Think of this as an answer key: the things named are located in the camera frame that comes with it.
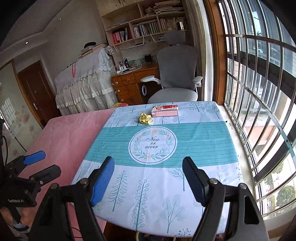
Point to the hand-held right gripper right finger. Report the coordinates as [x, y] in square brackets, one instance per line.
[196, 180]

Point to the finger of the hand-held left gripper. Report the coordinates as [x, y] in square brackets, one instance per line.
[34, 158]
[48, 173]

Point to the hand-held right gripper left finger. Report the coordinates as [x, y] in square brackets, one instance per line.
[104, 178]

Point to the yellow rimmed bin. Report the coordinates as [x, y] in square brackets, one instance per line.
[138, 237]

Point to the person's left hand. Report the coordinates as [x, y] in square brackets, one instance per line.
[26, 217]

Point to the black stand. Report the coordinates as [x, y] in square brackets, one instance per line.
[1, 139]

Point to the pink bed sheet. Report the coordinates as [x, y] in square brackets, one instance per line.
[69, 139]

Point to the floral frosted glass door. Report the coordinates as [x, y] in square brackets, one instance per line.
[11, 115]

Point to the tree printed tablecloth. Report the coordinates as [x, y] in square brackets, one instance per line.
[150, 197]

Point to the brown wooden door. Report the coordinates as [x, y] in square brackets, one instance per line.
[39, 92]

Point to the yellow crumpled wrapper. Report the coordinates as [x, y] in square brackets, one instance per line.
[145, 118]

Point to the yellow and red box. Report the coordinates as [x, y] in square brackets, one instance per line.
[119, 105]

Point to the pink tissue box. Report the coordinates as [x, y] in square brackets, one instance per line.
[165, 111]

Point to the wooden desk with drawers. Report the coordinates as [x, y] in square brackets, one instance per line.
[126, 90]

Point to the metal window grille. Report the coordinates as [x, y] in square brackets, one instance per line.
[266, 92]

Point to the stack of books and papers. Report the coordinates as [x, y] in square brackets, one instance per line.
[92, 51]

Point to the grey office chair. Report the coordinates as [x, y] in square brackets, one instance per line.
[177, 60]

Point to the beige curtain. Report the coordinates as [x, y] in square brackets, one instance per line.
[203, 58]

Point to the black hat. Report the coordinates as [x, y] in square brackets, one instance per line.
[90, 44]

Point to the row of red books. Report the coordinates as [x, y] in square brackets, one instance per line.
[120, 36]

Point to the wooden bookshelf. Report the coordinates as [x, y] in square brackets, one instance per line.
[108, 20]

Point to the row of assorted books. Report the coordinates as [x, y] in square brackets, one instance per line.
[161, 25]

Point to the wooden window frame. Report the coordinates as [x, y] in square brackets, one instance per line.
[217, 58]

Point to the black photo frame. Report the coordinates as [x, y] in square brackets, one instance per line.
[148, 58]

